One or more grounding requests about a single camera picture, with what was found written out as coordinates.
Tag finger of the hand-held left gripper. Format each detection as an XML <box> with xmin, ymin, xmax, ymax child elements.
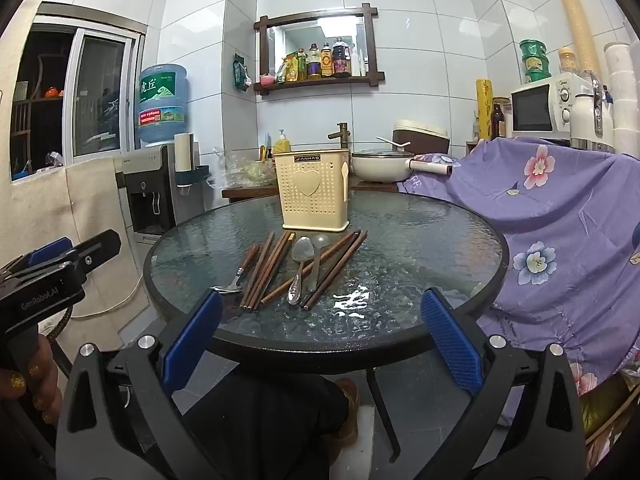
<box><xmin>60</xmin><ymin>229</ymin><xmax>122</xmax><ymax>275</ymax></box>
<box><xmin>0</xmin><ymin>237</ymin><xmax>74</xmax><ymax>288</ymax></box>

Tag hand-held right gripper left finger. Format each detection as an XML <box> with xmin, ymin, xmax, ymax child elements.
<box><xmin>55</xmin><ymin>287</ymin><xmax>224</xmax><ymax>480</ymax></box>

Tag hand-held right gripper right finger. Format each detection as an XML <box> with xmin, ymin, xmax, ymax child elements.
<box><xmin>420</xmin><ymin>286</ymin><xmax>587</xmax><ymax>480</ymax></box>

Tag fork with wooden handle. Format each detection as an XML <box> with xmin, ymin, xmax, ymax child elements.
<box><xmin>210</xmin><ymin>244</ymin><xmax>260</xmax><ymax>295</ymax></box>

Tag pile of wooden chopsticks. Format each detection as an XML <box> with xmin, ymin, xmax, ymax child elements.
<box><xmin>240</xmin><ymin>230</ymin><xmax>369</xmax><ymax>311</ymax></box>

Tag silver metal spoon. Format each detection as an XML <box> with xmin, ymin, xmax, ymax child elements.
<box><xmin>286</xmin><ymin>236</ymin><xmax>315</xmax><ymax>305</ymax></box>

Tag beige perforated utensil holder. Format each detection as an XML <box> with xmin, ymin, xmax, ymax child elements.
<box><xmin>273</xmin><ymin>149</ymin><xmax>351</xmax><ymax>234</ymax></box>

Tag person's left hand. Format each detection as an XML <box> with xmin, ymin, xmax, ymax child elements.
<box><xmin>0</xmin><ymin>332</ymin><xmax>64</xmax><ymax>428</ymax></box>

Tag beige cloth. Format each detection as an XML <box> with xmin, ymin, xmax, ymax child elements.
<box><xmin>0</xmin><ymin>0</ymin><xmax>152</xmax><ymax>361</ymax></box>

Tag white water dispenser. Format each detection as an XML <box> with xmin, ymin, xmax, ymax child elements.
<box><xmin>114</xmin><ymin>144</ymin><xmax>184</xmax><ymax>237</ymax></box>

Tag round glass table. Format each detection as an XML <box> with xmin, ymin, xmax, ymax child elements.
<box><xmin>143</xmin><ymin>190</ymin><xmax>510</xmax><ymax>463</ymax></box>

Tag person's dark trouser leg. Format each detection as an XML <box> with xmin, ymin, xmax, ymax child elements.
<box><xmin>182</xmin><ymin>367</ymin><xmax>351</xmax><ymax>480</ymax></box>

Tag person's brown shoe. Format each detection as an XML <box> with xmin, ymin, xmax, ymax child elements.
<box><xmin>320</xmin><ymin>377</ymin><xmax>362</xmax><ymax>457</ymax></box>

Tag sliding window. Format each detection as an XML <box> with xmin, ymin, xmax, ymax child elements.
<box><xmin>10</xmin><ymin>14</ymin><xmax>147</xmax><ymax>182</ymax></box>

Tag blue water jug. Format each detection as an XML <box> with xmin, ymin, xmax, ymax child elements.
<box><xmin>136</xmin><ymin>63</ymin><xmax>191</xmax><ymax>147</ymax></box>

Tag purple floral cloth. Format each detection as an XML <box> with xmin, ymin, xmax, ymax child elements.
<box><xmin>397</xmin><ymin>136</ymin><xmax>640</xmax><ymax>423</ymax></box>

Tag wooden counter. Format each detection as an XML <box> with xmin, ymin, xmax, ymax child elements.
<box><xmin>221</xmin><ymin>180</ymin><xmax>401</xmax><ymax>204</ymax></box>

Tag clear plastic bag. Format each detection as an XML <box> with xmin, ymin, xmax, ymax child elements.
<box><xmin>207</xmin><ymin>152</ymin><xmax>277</xmax><ymax>191</ymax></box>

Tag white pan with lid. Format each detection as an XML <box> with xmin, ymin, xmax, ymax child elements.
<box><xmin>351</xmin><ymin>148</ymin><xmax>454</xmax><ymax>184</ymax></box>

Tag brown and white rice cooker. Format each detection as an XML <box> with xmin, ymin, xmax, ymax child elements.
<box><xmin>392</xmin><ymin>119</ymin><xmax>450</xmax><ymax>157</ymax></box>

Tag green hanging packet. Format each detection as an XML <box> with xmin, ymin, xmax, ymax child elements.
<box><xmin>232</xmin><ymin>53</ymin><xmax>251</xmax><ymax>92</ymax></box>

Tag brown glass bottle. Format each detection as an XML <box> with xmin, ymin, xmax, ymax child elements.
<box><xmin>490</xmin><ymin>100</ymin><xmax>507</xmax><ymax>140</ymax></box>

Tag yellow wrap roll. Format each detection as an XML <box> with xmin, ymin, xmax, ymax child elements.
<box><xmin>474</xmin><ymin>78</ymin><xmax>495</xmax><ymax>141</ymax></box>

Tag bronze faucet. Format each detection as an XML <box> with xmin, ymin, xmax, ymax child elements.
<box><xmin>327</xmin><ymin>122</ymin><xmax>351</xmax><ymax>151</ymax></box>

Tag white microwave oven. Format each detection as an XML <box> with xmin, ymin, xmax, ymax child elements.
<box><xmin>509</xmin><ymin>72</ymin><xmax>594</xmax><ymax>137</ymax></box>

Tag white kettle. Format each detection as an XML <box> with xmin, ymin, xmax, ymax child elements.
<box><xmin>569</xmin><ymin>72</ymin><xmax>616</xmax><ymax>152</ymax></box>

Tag wooden framed mirror shelf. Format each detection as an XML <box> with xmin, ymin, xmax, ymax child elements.
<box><xmin>253</xmin><ymin>3</ymin><xmax>386</xmax><ymax>97</ymax></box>

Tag stacked green tubs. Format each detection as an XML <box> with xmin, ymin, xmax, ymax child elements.
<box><xmin>518</xmin><ymin>38</ymin><xmax>551</xmax><ymax>84</ymax></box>

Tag jar with yellow lid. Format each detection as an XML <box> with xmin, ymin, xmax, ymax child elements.
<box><xmin>558</xmin><ymin>47</ymin><xmax>581</xmax><ymax>75</ymax></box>

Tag dark sauce bottle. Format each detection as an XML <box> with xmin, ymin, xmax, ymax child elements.
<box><xmin>332</xmin><ymin>36</ymin><xmax>351</xmax><ymax>78</ymax></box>

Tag tall yellow paper cup stack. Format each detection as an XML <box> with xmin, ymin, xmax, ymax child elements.
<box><xmin>551</xmin><ymin>0</ymin><xmax>599</xmax><ymax>74</ymax></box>

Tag braided cord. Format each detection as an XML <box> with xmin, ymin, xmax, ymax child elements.
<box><xmin>40</xmin><ymin>304</ymin><xmax>74</xmax><ymax>347</ymax></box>

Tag white cable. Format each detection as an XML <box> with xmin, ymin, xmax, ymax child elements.
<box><xmin>71</xmin><ymin>274</ymin><xmax>147</xmax><ymax>320</ymax></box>

